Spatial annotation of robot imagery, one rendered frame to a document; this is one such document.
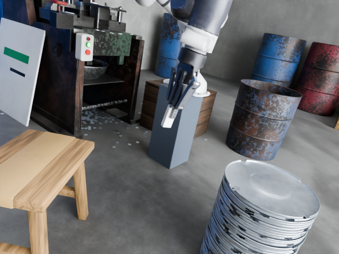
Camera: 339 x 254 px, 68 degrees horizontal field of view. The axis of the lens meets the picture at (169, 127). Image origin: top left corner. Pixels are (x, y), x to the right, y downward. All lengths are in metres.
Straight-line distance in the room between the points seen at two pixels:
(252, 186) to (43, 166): 0.62
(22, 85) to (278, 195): 1.59
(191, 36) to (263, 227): 0.54
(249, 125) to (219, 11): 1.19
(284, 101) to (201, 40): 1.17
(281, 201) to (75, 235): 0.71
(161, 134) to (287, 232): 0.85
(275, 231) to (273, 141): 1.10
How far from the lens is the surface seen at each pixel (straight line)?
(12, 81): 1.96
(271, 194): 0.82
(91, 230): 1.05
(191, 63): 0.68
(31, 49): 1.80
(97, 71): 1.77
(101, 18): 1.70
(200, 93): 1.27
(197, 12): 0.68
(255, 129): 1.76
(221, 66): 4.83
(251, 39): 4.65
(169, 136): 1.38
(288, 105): 1.76
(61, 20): 1.45
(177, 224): 1.12
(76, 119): 1.60
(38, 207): 0.67
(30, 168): 0.78
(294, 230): 0.81
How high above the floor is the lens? 0.76
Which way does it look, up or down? 22 degrees down
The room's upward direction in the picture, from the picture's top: 11 degrees clockwise
